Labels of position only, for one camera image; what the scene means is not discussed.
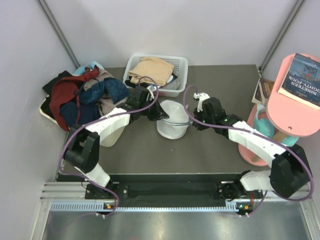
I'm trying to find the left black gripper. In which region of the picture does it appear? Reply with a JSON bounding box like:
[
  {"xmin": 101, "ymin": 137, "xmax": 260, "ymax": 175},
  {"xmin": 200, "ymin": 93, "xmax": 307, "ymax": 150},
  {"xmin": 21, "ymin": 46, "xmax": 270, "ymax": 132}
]
[{"xmin": 139, "ymin": 96, "xmax": 169, "ymax": 122}]

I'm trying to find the white mesh laundry bag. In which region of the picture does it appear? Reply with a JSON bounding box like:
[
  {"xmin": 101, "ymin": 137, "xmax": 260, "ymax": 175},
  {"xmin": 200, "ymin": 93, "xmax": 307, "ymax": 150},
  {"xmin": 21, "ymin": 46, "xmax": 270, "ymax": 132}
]
[{"xmin": 156, "ymin": 100, "xmax": 190, "ymax": 140}]

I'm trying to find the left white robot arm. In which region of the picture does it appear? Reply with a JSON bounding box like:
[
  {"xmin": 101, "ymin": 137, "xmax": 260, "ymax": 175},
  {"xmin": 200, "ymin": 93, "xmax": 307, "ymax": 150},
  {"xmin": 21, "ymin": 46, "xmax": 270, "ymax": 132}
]
[{"xmin": 61, "ymin": 85, "xmax": 169, "ymax": 199}]

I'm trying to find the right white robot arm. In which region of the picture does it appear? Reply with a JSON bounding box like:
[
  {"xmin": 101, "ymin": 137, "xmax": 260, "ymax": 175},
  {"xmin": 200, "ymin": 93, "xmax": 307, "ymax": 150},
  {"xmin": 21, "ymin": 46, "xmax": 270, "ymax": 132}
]
[{"xmin": 193, "ymin": 92, "xmax": 312, "ymax": 199}]

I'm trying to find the cream laundry hamper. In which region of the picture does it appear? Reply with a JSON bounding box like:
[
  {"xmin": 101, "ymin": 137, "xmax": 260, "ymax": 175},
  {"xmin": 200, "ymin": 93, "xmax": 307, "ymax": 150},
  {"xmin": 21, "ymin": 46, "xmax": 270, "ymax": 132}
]
[{"xmin": 39, "ymin": 95, "xmax": 127, "ymax": 147}]

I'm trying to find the white plastic basket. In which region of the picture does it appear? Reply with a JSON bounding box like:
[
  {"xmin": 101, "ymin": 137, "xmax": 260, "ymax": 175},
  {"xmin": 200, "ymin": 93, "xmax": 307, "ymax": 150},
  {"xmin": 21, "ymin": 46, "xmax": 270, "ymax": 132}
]
[{"xmin": 123, "ymin": 53, "xmax": 189, "ymax": 98}]

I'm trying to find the beige folded garment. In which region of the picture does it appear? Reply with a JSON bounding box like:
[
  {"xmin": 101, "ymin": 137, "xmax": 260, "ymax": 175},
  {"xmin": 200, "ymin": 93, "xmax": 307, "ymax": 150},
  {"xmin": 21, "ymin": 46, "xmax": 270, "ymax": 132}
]
[{"xmin": 128, "ymin": 57, "xmax": 174, "ymax": 87}]

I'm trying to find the teal cloth under table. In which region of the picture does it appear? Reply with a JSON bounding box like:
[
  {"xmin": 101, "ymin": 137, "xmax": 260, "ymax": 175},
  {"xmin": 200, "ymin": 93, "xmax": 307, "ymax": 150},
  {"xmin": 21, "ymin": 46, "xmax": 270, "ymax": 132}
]
[{"xmin": 253, "ymin": 104, "xmax": 299, "ymax": 147}]

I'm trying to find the small book under table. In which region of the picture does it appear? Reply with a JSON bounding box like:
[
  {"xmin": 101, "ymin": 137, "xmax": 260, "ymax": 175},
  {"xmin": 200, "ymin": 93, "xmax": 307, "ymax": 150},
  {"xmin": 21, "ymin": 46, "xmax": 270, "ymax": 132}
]
[{"xmin": 251, "ymin": 77, "xmax": 275, "ymax": 106}]

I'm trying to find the pink side table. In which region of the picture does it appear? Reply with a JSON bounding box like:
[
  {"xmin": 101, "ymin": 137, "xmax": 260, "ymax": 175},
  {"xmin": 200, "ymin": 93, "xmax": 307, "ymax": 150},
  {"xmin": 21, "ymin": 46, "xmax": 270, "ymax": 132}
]
[{"xmin": 237, "ymin": 52, "xmax": 320, "ymax": 167}]

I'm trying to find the pile of dark clothes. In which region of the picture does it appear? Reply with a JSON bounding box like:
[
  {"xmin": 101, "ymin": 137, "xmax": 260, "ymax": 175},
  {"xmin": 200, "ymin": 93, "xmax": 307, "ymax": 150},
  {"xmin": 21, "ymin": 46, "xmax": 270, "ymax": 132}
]
[{"xmin": 39, "ymin": 61, "xmax": 130, "ymax": 132}]

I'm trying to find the Nineteen Eighty-Four book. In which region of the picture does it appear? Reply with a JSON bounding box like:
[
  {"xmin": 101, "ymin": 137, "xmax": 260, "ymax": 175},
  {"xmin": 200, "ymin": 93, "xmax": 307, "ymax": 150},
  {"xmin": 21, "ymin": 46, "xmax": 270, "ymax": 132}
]
[{"xmin": 277, "ymin": 53, "xmax": 320, "ymax": 110}]

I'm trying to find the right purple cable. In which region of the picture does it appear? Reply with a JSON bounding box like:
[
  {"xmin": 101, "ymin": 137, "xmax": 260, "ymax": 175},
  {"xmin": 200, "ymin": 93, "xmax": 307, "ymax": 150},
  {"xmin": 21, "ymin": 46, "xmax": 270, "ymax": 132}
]
[{"xmin": 183, "ymin": 84, "xmax": 315, "ymax": 218}]

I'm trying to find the purple cable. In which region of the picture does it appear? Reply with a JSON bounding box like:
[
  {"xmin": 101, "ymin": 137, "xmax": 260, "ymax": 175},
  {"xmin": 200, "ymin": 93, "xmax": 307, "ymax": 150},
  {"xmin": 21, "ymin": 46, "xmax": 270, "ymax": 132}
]
[
  {"xmin": 183, "ymin": 84, "xmax": 315, "ymax": 218},
  {"xmin": 57, "ymin": 76, "xmax": 160, "ymax": 217}
]

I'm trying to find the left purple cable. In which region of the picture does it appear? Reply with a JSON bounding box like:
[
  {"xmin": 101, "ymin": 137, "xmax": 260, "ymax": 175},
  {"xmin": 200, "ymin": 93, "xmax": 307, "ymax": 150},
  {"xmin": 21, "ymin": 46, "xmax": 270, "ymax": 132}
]
[{"xmin": 57, "ymin": 76, "xmax": 160, "ymax": 217}]

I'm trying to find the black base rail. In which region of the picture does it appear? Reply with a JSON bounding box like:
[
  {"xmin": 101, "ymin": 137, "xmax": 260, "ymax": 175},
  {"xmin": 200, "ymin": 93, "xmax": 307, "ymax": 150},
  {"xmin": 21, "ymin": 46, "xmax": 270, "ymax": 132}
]
[{"xmin": 57, "ymin": 172, "xmax": 278, "ymax": 208}]

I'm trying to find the white cable duct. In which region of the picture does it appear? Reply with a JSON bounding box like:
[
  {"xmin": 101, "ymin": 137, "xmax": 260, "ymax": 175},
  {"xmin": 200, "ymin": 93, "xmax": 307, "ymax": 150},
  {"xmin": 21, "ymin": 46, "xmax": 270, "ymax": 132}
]
[{"xmin": 50, "ymin": 201, "xmax": 251, "ymax": 213}]

